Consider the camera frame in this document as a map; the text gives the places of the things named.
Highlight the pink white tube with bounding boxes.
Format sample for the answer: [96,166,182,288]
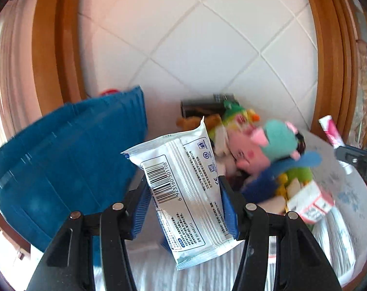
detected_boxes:
[318,115,353,175]

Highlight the white wet wipes pack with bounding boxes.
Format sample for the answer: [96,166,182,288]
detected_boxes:
[123,120,239,270]

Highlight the pink white medicine box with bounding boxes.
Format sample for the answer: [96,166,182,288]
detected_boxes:
[287,180,335,224]

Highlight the dark blue fuzzy brush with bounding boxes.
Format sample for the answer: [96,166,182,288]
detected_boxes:
[240,163,291,204]

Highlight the blue plastic crate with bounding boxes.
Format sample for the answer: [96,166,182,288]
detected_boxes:
[0,87,147,251]

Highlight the pink pig plush toy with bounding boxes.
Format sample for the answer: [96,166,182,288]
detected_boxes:
[227,120,305,176]

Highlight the green yellow plush toy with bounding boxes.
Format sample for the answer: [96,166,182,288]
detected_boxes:
[209,101,260,141]

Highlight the red container behind crate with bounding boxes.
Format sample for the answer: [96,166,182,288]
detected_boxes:
[99,89,120,97]

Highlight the brown teddy bear plush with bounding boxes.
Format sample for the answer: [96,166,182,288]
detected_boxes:
[175,114,222,132]

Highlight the black box at wall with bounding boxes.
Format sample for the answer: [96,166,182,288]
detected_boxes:
[180,94,237,118]

